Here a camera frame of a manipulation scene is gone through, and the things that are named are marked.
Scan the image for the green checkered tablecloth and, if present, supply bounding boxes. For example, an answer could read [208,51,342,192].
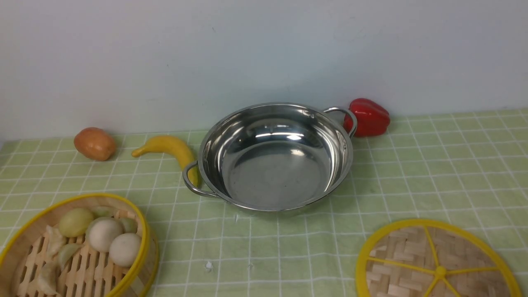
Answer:
[0,108,528,297]

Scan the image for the red bell pepper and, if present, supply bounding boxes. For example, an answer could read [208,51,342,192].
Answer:
[349,98,391,137]

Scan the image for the white bun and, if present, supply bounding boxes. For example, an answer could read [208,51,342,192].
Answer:
[87,217,124,252]
[109,233,141,268]

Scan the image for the woven bamboo steamer lid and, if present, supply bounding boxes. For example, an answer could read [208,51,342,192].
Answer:
[355,219,523,297]

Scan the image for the stainless steel pot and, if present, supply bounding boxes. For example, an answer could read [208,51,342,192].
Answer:
[182,103,358,211]

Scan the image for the yellow banana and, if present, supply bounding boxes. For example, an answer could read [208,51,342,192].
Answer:
[131,135,197,170]

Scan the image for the bamboo steamer basket yellow rim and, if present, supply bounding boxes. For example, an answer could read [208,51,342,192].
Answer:
[1,193,160,297]

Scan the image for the pale green bun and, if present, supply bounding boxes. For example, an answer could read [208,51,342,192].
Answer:
[58,207,95,238]

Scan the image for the white bun upper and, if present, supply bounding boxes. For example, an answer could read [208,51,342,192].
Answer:
[87,217,124,252]

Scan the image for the pale dumpling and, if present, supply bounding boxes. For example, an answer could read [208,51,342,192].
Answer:
[57,243,84,271]

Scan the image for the white bun lower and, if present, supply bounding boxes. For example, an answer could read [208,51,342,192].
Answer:
[109,233,141,268]

